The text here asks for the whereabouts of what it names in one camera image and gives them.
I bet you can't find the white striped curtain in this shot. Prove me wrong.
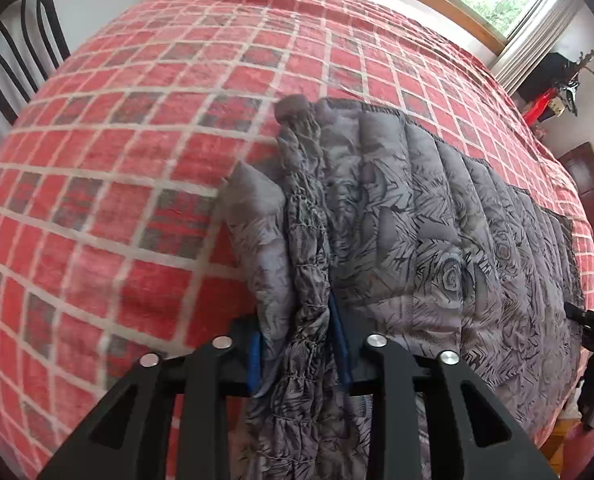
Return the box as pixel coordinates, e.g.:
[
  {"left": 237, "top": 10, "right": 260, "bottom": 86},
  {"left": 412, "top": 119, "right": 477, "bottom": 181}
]
[{"left": 489, "top": 0, "right": 585, "bottom": 97}]

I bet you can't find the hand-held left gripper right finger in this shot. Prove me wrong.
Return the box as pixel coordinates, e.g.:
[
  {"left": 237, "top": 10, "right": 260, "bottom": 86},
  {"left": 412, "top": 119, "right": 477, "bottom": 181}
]
[{"left": 327, "top": 295, "right": 560, "bottom": 480}]

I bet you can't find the red hanging bag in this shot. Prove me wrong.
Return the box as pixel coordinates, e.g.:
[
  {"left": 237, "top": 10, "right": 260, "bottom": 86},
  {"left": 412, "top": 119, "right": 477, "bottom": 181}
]
[{"left": 523, "top": 87, "right": 562, "bottom": 126}]

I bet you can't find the grey quilted floral jacket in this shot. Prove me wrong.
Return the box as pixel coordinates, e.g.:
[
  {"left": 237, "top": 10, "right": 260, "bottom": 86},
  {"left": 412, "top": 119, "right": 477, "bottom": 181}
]
[{"left": 221, "top": 95, "right": 586, "bottom": 480}]

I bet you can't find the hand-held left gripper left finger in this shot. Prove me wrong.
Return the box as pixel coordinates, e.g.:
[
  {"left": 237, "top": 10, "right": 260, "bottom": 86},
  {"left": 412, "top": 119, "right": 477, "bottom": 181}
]
[{"left": 37, "top": 317, "right": 264, "bottom": 480}]

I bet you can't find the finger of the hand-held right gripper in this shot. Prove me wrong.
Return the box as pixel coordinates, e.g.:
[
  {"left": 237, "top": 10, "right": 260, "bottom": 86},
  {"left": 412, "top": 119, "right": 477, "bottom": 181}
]
[{"left": 564, "top": 302, "right": 591, "bottom": 324}]

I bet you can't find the black metal chair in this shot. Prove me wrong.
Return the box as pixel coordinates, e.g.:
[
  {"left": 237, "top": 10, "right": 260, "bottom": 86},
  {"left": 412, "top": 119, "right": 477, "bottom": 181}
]
[{"left": 0, "top": 0, "right": 72, "bottom": 126}]

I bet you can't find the coat rack with dark clothes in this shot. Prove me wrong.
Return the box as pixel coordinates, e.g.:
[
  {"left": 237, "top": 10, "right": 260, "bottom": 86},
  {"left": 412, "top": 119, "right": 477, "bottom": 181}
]
[{"left": 519, "top": 50, "right": 594, "bottom": 121}]

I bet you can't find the red plaid bedspread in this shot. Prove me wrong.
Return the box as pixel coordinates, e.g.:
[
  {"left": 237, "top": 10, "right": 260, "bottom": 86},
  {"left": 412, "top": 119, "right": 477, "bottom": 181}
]
[{"left": 0, "top": 0, "right": 594, "bottom": 463}]

